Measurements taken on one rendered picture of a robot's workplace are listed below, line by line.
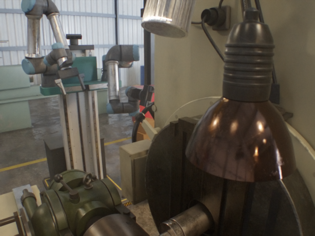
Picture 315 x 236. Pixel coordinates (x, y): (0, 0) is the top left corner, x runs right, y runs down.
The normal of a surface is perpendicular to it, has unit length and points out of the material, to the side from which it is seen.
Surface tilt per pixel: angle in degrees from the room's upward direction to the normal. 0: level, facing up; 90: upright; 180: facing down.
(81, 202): 36
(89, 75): 90
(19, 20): 90
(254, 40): 88
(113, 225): 2
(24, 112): 90
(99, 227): 21
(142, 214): 0
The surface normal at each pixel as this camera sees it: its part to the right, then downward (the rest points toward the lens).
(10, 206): 0.00, -0.96
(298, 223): -0.79, 0.17
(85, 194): 0.22, -0.82
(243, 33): -0.51, -0.18
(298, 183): 0.44, -0.50
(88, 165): 0.59, 0.22
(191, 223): 0.34, -0.67
